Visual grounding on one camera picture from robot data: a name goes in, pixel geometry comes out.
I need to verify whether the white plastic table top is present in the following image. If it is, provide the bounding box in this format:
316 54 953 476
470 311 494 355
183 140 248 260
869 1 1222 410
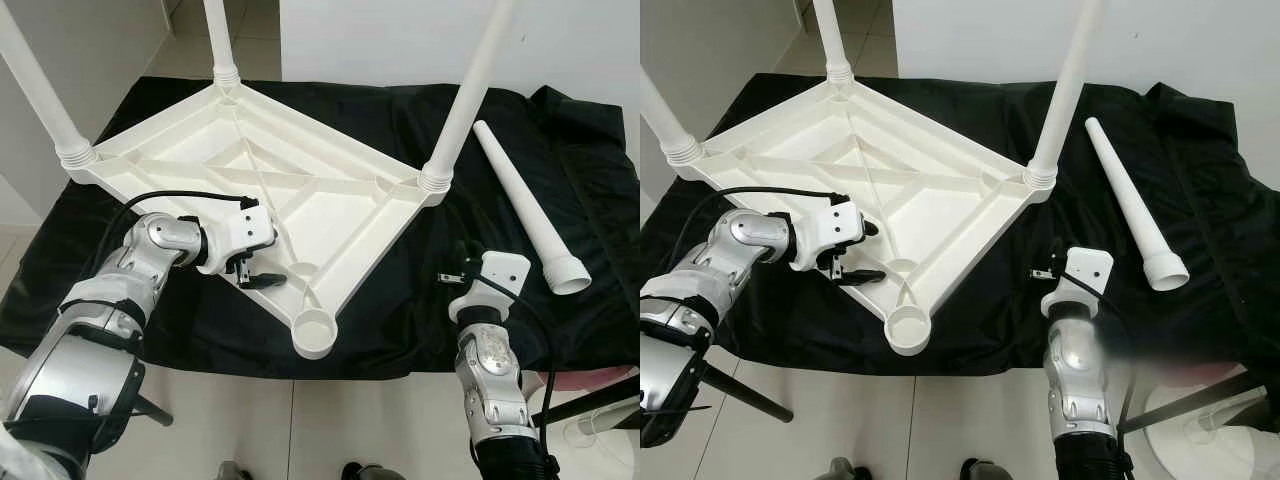
675 78 1059 356
62 80 451 359

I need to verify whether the white plastic table leg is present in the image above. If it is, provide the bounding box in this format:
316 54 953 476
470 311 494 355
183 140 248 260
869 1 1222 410
1084 117 1191 293
418 0 519 193
812 0 856 86
0 15 99 171
203 0 242 89
472 120 593 296
640 70 706 166
1022 0 1106 191

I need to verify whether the black cloth table cover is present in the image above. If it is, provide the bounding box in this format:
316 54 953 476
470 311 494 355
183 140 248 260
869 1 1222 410
0 75 641 381
640 72 1280 376

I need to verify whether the pink soft object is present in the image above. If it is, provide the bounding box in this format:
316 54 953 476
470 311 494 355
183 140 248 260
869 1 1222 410
555 368 641 393

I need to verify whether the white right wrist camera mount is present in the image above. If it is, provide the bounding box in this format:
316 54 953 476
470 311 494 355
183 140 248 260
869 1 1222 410
448 251 531 323
1040 247 1114 319

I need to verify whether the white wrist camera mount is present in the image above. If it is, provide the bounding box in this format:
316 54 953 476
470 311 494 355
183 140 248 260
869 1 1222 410
1040 247 1114 319
790 198 866 273
195 198 276 276
448 251 531 323

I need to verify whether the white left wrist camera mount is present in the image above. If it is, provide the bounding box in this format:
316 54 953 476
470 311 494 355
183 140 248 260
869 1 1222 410
790 198 866 273
195 198 276 276

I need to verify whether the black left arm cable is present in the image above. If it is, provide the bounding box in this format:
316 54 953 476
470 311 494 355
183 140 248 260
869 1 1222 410
100 188 259 291
665 185 851 291

